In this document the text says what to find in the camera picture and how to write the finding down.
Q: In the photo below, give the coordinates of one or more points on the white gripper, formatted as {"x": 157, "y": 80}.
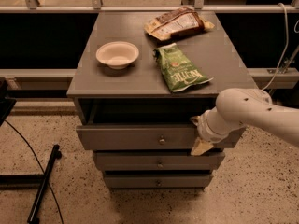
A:
{"x": 204, "y": 127}

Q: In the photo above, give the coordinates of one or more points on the grey top drawer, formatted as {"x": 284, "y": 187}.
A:
{"x": 137, "y": 137}

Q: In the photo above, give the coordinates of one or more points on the grey drawer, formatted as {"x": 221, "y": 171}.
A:
{"x": 137, "y": 137}
{"x": 157, "y": 181}
{"x": 156, "y": 161}

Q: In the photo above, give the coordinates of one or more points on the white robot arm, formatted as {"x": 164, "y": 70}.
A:
{"x": 236, "y": 108}

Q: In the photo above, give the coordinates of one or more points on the grey drawer cabinet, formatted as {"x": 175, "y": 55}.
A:
{"x": 138, "y": 94}

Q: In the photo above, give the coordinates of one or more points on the grey middle drawer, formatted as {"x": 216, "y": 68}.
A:
{"x": 156, "y": 161}

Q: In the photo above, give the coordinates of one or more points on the grey bottom drawer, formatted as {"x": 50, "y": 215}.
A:
{"x": 157, "y": 181}

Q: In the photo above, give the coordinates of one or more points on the green chip bag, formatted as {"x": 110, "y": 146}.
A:
{"x": 178, "y": 70}

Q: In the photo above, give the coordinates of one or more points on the white paper bowl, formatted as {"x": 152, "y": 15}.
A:
{"x": 117, "y": 55}

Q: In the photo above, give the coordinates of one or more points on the brown snack bag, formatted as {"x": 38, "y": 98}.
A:
{"x": 177, "y": 23}

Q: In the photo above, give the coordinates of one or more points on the black stand leg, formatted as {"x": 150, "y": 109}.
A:
{"x": 37, "y": 181}

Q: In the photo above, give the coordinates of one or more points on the metal railing frame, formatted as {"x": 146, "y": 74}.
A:
{"x": 93, "y": 8}

